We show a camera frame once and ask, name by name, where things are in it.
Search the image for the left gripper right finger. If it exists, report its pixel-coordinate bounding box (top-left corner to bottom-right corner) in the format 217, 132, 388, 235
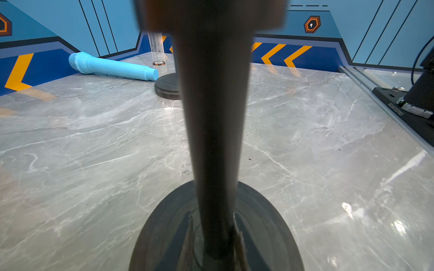
232, 211, 272, 271

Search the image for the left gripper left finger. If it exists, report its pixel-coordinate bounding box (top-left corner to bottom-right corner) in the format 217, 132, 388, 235
154, 211, 194, 271

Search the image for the black round stand base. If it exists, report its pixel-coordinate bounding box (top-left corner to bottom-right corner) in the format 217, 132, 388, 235
154, 73, 181, 100

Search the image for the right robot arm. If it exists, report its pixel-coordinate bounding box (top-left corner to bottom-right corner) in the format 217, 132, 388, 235
397, 49, 434, 120

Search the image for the light blue toy microphone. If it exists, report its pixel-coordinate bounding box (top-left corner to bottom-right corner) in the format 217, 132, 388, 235
68, 52, 159, 81

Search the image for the aluminium rail frame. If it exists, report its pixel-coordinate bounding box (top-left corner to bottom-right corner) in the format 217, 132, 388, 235
339, 66, 434, 155

